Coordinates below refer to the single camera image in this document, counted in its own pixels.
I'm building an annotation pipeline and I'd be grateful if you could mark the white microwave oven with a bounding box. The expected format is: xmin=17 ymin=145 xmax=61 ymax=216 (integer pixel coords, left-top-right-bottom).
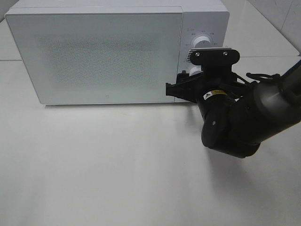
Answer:
xmin=4 ymin=0 xmax=230 ymax=106

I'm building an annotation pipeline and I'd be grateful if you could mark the black cable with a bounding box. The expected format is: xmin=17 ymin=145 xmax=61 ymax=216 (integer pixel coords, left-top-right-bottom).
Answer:
xmin=246 ymin=72 xmax=282 ymax=82

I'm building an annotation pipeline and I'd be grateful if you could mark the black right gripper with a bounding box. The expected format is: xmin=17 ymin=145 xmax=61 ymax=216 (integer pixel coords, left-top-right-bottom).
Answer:
xmin=165 ymin=66 xmax=249 ymax=104

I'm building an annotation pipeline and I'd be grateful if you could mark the white dial knob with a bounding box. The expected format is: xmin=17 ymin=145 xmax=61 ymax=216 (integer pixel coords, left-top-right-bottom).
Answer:
xmin=189 ymin=66 xmax=203 ymax=76
xmin=192 ymin=34 xmax=213 ymax=48

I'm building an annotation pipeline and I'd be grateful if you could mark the white microwave door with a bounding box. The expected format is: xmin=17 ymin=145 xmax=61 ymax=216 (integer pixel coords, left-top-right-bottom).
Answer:
xmin=7 ymin=13 xmax=182 ymax=105

